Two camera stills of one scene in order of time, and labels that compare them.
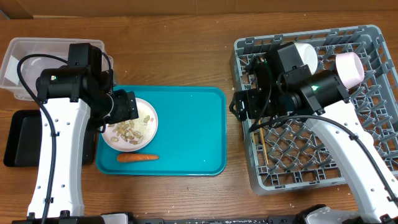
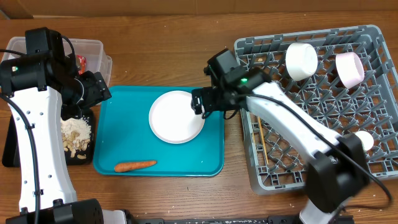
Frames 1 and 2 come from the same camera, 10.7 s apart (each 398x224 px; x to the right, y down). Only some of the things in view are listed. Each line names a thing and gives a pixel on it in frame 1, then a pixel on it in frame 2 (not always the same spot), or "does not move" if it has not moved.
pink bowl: (350, 69) does not move
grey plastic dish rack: (292, 152) does not move
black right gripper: (248, 102) to (210, 94)
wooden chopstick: (263, 143) does not move
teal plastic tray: (191, 138) does not move
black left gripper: (127, 108) to (98, 90)
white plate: (135, 134) to (172, 119)
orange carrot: (124, 157) to (125, 166)
